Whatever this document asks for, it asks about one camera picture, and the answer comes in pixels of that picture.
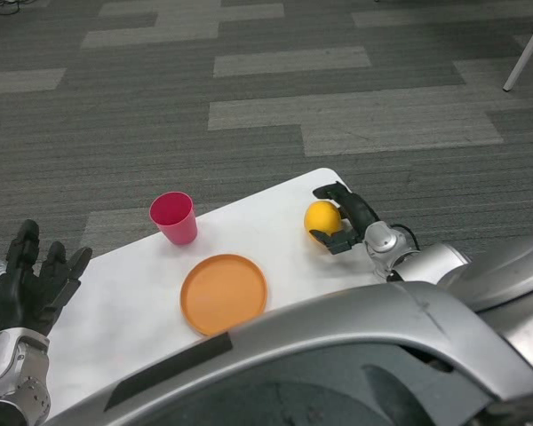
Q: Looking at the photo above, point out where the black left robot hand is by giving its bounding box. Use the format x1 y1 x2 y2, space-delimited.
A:
0 218 94 337

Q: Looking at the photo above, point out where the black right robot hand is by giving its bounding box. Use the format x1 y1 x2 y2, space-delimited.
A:
309 180 381 256

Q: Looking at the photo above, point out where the yellow lemon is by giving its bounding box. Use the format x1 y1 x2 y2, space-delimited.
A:
304 200 343 245

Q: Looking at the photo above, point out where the silver robot chest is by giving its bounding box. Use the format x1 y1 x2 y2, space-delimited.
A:
47 282 533 426

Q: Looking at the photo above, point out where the orange round plate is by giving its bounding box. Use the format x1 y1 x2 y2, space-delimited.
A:
179 253 269 338

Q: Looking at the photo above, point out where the pink plastic cup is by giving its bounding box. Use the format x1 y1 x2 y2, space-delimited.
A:
148 191 199 247

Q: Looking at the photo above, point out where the white table leg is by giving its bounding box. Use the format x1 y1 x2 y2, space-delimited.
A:
502 3 533 93

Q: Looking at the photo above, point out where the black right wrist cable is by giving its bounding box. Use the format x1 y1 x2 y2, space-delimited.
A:
389 223 421 252

